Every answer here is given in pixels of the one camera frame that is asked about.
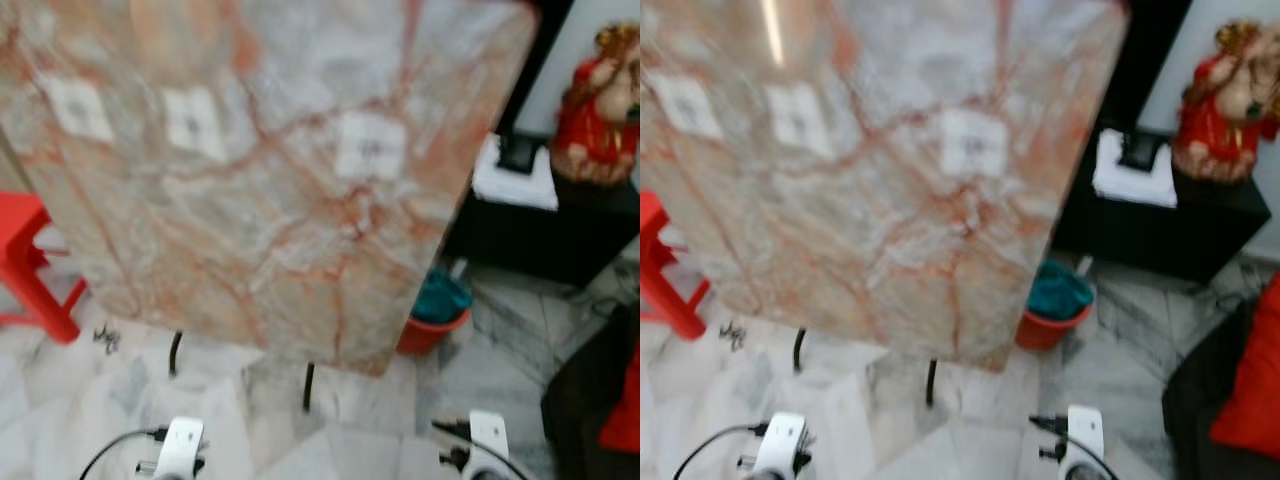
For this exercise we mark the small black device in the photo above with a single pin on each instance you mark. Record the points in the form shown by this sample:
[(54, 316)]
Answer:
[(520, 153), (1140, 150)]

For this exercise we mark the white tape patch with hook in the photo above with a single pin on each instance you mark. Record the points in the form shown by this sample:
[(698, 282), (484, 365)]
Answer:
[(370, 147), (973, 143), (797, 120), (78, 108), (193, 122), (697, 105)]

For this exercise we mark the teal cloth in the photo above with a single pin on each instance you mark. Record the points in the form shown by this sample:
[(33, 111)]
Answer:
[(442, 298), (1060, 292)]

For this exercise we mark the dark old key bunch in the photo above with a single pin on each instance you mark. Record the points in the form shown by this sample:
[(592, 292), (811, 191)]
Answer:
[(733, 336)]

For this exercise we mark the red plastic bucket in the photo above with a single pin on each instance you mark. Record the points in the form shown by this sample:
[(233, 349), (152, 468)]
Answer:
[(1050, 332), (430, 338)]

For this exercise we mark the pink marble panel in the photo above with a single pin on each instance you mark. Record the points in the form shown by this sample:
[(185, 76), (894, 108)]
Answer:
[(880, 240), (280, 240)]

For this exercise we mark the red plastic stool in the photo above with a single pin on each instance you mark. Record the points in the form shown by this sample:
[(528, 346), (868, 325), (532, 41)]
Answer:
[(30, 270), (665, 270)]

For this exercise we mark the red cushion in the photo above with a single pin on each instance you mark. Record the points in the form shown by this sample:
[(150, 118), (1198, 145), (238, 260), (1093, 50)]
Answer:
[(625, 410), (1250, 380)]

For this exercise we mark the white box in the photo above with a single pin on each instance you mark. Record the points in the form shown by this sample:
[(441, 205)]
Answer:
[(515, 188), (1135, 188)]

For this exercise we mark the dark television cabinet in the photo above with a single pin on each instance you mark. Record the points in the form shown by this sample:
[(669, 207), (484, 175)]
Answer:
[(1160, 240), (540, 240)]

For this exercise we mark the red gold statue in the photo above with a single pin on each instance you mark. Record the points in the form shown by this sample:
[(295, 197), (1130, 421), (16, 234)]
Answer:
[(1215, 125), (592, 125)]

